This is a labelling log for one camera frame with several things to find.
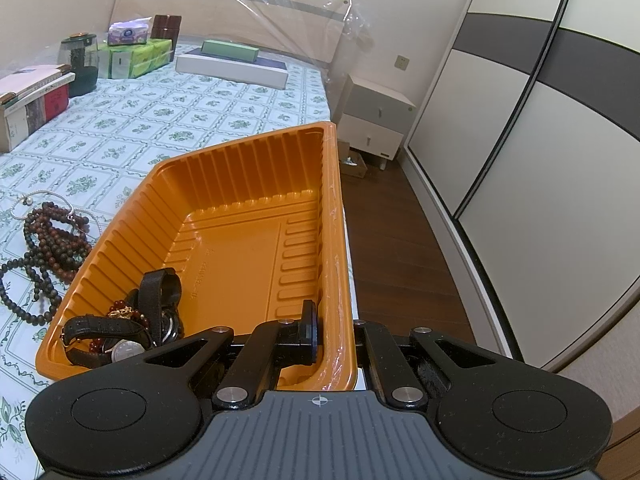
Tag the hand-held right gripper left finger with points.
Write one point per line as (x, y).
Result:
(310, 335)

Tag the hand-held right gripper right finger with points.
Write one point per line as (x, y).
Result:
(372, 340)

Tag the orange plastic tray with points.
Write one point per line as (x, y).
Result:
(240, 240)

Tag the small cardboard box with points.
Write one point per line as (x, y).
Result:
(352, 167)

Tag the white nightstand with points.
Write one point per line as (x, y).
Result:
(370, 110)

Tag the white grey sliding wardrobe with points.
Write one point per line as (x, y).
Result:
(525, 160)

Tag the flat white box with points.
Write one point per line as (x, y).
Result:
(225, 70)

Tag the long green box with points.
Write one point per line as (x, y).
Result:
(230, 49)

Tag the green tissue pack bundle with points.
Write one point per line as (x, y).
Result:
(145, 57)

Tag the plastic-wrapped wooden headboard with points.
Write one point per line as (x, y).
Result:
(225, 15)

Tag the dark brown box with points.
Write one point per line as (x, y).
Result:
(167, 27)

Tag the black cup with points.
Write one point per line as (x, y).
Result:
(82, 82)

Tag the purple tissue pack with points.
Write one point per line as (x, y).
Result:
(127, 35)

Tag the white boxed book set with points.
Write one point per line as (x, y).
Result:
(35, 105)

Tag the glass jar with lid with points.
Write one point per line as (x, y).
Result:
(75, 55)

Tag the wall socket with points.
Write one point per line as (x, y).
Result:
(402, 62)

